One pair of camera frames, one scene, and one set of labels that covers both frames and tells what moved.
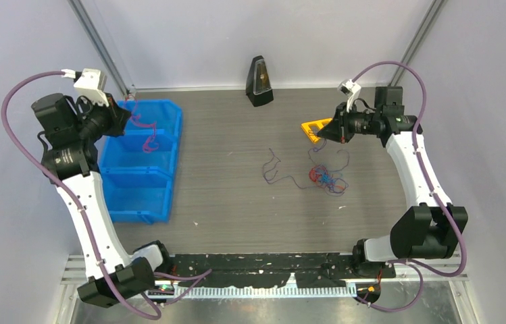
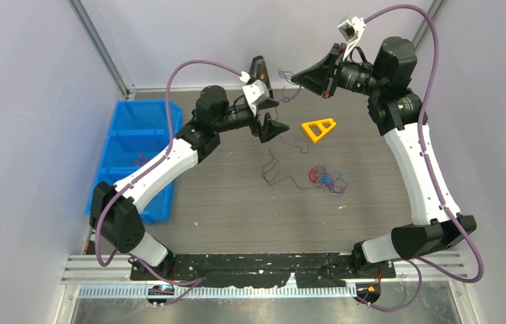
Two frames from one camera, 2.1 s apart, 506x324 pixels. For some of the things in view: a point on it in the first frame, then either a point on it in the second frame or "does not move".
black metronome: [258, 88] does not move
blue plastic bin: [137, 167] does not move
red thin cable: [154, 123] -> [142, 159]
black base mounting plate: [271, 270] does not move
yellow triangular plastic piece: [313, 136] does not move
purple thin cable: [332, 171] -> [286, 73]
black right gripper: [336, 131] -> [315, 77]
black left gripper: [119, 117] -> [269, 129]
